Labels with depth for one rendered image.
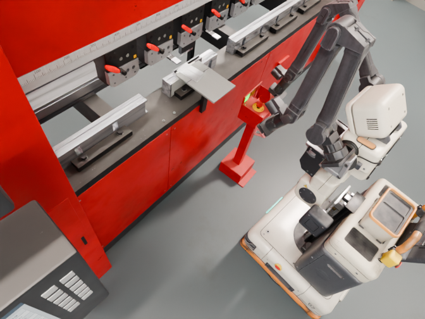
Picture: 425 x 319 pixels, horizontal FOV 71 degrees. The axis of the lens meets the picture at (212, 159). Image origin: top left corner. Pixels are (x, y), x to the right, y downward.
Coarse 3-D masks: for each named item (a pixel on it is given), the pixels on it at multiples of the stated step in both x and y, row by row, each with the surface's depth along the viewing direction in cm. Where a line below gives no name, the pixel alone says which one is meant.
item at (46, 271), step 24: (24, 216) 46; (48, 216) 47; (0, 240) 44; (24, 240) 44; (48, 240) 45; (0, 264) 42; (24, 264) 42; (48, 264) 43; (72, 264) 46; (0, 288) 40; (24, 288) 41; (48, 288) 45; (72, 288) 52; (96, 288) 63; (0, 312) 39; (48, 312) 52; (72, 312) 61
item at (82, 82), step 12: (72, 72) 148; (84, 72) 149; (96, 72) 150; (48, 84) 141; (60, 84) 142; (72, 84) 143; (84, 84) 146; (96, 84) 151; (36, 96) 136; (48, 96) 137; (60, 96) 139; (72, 96) 144; (84, 96) 150; (36, 108) 133; (48, 108) 137; (60, 108) 144
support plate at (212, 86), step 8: (192, 64) 162; (200, 64) 163; (208, 72) 160; (184, 80) 154; (192, 80) 155; (200, 80) 156; (208, 80) 157; (216, 80) 158; (224, 80) 159; (192, 88) 153; (200, 88) 153; (208, 88) 154; (216, 88) 155; (224, 88) 155; (232, 88) 156; (208, 96) 150; (216, 96) 151
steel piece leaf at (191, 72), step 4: (188, 68) 159; (192, 68) 160; (196, 68) 160; (184, 72) 157; (188, 72) 158; (192, 72) 158; (196, 72) 159; (200, 72) 159; (204, 72) 157; (188, 76) 156; (192, 76) 157; (196, 76) 157; (200, 76) 155; (196, 80) 155
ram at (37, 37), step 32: (0, 0) 71; (32, 0) 77; (64, 0) 83; (96, 0) 91; (128, 0) 100; (160, 0) 111; (0, 32) 75; (32, 32) 82; (64, 32) 89; (96, 32) 98; (32, 64) 88
